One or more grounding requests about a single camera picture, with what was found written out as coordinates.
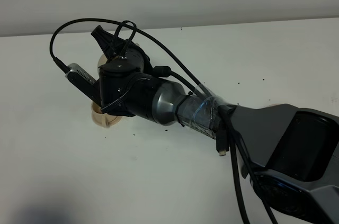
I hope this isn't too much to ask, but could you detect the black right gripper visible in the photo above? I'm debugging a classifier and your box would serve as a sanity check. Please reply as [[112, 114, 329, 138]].
[[91, 25, 162, 118]]

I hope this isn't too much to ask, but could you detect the beige teapot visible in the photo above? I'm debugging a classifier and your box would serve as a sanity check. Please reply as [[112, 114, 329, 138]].
[[97, 43, 144, 73]]

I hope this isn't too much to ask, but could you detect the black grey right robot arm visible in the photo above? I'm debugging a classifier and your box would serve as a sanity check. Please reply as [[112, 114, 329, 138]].
[[92, 26, 338, 223]]

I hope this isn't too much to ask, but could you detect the near beige teacup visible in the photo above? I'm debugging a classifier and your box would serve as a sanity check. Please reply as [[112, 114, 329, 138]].
[[91, 102, 122, 128]]

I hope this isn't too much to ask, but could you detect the black camera cable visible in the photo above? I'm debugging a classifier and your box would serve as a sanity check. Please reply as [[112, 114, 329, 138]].
[[49, 17, 279, 224]]

